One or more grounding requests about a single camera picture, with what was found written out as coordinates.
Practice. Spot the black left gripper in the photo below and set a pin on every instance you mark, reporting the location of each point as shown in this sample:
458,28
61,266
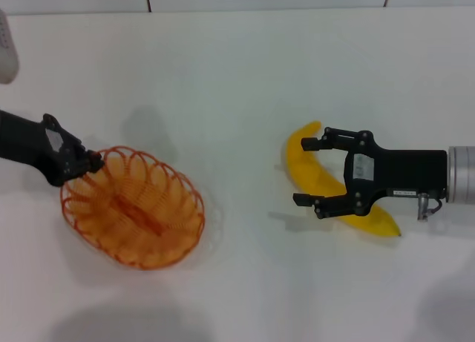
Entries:
33,149

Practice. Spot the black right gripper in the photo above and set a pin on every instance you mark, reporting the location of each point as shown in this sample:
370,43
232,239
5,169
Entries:
401,171

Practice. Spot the yellow banana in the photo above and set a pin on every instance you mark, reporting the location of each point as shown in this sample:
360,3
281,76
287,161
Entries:
308,167

